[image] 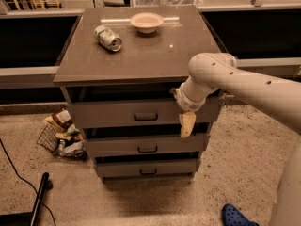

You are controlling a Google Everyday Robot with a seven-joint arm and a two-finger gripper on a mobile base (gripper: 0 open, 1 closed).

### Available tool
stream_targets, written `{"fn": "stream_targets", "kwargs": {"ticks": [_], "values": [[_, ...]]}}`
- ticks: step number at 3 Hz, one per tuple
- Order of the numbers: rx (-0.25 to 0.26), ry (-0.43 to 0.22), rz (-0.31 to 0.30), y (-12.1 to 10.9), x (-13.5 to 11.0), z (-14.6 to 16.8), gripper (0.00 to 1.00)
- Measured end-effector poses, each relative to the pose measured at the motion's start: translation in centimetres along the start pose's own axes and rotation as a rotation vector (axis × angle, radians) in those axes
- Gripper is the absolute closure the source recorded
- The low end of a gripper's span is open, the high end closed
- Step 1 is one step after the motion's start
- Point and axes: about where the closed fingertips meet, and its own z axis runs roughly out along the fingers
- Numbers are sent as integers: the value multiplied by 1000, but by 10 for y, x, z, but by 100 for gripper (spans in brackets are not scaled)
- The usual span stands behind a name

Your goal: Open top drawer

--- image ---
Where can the wire basket with snack bags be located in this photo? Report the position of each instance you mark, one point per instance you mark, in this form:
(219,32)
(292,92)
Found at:
(61,138)

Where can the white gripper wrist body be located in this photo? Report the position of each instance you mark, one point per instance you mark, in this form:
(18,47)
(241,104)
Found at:
(185,103)

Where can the white paper bowl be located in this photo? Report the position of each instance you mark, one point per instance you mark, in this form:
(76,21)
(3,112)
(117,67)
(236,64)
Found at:
(146,22)

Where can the blue perforated clog shoe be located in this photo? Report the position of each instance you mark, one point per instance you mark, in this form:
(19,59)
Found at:
(231,216)

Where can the grey metal railing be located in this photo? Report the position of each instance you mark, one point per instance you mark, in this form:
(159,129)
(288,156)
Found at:
(42,77)

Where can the grey drawer cabinet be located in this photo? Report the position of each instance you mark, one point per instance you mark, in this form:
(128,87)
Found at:
(146,66)

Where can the crushed green soda can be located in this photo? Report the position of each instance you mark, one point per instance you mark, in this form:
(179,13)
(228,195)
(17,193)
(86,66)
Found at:
(107,38)

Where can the grey middle drawer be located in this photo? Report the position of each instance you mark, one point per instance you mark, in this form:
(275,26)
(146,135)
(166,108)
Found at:
(145,145)

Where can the grey drawer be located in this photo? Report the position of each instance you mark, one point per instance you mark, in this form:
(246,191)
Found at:
(147,168)
(154,111)
(145,145)

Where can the grey top drawer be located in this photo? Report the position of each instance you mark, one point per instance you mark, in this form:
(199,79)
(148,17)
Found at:
(154,111)

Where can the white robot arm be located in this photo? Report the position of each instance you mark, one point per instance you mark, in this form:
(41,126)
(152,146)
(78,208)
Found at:
(278,98)

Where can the grey bottom drawer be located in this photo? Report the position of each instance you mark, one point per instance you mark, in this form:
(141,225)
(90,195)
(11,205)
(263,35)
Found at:
(147,168)

